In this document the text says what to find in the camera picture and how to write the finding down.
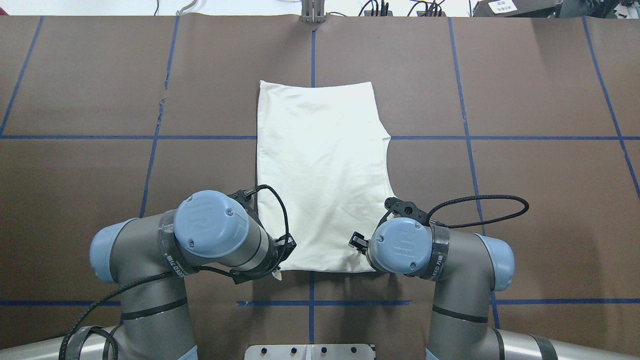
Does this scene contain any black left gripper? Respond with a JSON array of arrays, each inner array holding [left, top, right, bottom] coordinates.
[[232, 235, 297, 285]]

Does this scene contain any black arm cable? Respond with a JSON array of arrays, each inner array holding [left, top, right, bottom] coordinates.
[[58, 184, 291, 360], [425, 195, 530, 230]]

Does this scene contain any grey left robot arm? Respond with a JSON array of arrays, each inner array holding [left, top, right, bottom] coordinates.
[[1, 184, 297, 360]]

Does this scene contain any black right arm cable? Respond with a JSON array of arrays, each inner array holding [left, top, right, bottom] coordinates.
[[425, 195, 530, 230]]

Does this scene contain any black box white label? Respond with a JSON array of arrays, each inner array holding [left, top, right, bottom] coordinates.
[[471, 0, 563, 18]]

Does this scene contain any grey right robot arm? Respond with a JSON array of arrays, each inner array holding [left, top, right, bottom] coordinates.
[[349, 218, 631, 360]]

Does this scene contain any white pedestal mounting base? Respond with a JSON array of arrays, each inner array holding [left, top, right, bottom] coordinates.
[[244, 343, 377, 360]]

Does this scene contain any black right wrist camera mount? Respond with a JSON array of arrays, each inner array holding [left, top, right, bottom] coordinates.
[[378, 197, 429, 226]]

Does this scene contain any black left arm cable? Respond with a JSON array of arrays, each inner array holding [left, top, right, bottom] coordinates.
[[58, 184, 291, 360]]

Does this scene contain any cream long-sleeve cat shirt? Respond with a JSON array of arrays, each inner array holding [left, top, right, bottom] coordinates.
[[256, 80, 394, 273]]

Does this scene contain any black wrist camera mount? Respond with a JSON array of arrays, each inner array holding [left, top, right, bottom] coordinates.
[[228, 187, 258, 212], [378, 197, 429, 226]]

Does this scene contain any grey aluminium frame post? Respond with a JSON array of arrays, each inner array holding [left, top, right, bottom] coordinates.
[[300, 0, 326, 24]]

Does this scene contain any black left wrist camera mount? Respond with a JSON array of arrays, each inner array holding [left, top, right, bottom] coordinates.
[[228, 187, 258, 212]]

